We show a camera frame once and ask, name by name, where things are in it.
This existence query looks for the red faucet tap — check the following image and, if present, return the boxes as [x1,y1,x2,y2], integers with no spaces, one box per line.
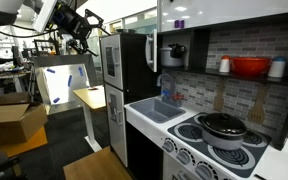
[172,92,185,102]

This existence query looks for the wooden slotted spatula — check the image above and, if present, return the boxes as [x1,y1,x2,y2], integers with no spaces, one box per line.
[247,83,268,125]

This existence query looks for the black stove top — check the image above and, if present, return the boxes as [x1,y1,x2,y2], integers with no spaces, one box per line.
[167,112,272,179]

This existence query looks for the orange floor mat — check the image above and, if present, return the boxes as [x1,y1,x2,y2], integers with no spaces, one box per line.
[0,126,49,158]

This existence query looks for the cluttered background desk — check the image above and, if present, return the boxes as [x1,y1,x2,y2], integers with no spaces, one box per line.
[0,43,32,104]

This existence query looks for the fridge door with water dispenser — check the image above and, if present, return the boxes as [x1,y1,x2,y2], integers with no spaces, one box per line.
[104,83,128,168]

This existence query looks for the black and white toy kitchen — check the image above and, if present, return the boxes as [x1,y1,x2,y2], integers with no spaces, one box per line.
[99,9,288,180]

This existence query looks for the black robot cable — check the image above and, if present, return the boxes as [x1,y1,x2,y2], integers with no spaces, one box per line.
[0,21,59,39]

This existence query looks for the whiteboard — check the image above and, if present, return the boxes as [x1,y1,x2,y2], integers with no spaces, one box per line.
[157,0,288,33]

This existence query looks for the white shaker orange cap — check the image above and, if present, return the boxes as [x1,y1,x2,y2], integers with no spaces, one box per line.
[218,55,232,74]

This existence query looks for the fridge door with chalkboard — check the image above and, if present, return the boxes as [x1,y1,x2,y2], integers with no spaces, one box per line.
[100,34,124,91]

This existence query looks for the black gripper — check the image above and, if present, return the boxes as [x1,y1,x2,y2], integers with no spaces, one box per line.
[52,2,105,57]

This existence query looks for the cardboard box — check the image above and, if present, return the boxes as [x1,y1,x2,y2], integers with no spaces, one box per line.
[0,92,48,148]

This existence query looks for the shiny silver board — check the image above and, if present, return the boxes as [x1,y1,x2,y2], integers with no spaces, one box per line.
[33,54,98,116]

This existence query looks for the red bowl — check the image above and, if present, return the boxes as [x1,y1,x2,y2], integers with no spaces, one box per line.
[230,56,272,78]

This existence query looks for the wooden spoon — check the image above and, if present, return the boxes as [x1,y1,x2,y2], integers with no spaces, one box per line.
[212,78,226,113]

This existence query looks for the grey pot with black lid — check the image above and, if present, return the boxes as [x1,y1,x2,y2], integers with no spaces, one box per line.
[198,112,248,151]

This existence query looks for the grey stove knob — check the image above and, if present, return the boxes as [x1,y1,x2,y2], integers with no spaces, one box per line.
[176,148,195,166]
[194,161,218,180]
[162,138,178,154]

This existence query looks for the grey toy faucet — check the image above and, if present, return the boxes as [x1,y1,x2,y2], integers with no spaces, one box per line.
[156,73,180,108]

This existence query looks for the light wooden table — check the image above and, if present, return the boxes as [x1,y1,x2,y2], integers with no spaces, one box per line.
[72,84,107,153]

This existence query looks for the grey sink basin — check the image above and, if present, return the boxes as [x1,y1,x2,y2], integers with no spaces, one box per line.
[129,97,187,124]

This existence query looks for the grey pot with black handle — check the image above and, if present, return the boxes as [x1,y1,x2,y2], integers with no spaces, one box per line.
[159,43,187,68]

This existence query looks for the white shaker blue cap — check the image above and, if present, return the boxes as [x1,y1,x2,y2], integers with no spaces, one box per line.
[267,55,288,79]

